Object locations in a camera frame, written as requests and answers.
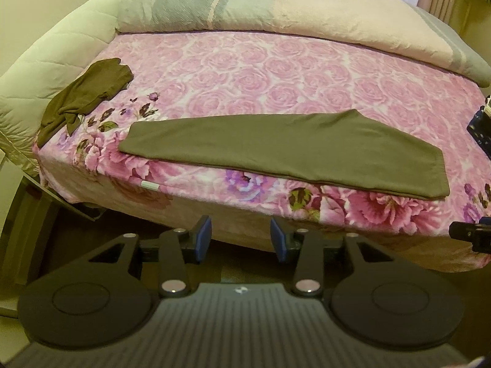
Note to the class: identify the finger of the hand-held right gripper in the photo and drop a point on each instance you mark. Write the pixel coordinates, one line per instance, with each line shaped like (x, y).
(472, 234)

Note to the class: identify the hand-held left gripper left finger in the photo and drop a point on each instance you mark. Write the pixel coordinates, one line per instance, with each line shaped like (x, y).
(205, 237)

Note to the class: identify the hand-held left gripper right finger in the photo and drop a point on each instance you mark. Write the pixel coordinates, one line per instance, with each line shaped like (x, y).
(278, 237)

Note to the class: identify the olive grey pants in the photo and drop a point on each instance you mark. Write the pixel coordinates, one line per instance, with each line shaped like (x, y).
(287, 149)

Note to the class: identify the pink floral blanket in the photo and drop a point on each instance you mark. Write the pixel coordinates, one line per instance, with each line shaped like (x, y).
(268, 73)

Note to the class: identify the dark olive shirt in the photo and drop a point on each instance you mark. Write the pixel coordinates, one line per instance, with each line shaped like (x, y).
(88, 88)

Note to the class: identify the grey and pink duvet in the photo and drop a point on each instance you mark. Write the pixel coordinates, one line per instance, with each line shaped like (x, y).
(326, 7)

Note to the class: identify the pale green quilted blanket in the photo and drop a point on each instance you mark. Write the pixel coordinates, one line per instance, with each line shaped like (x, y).
(50, 57)

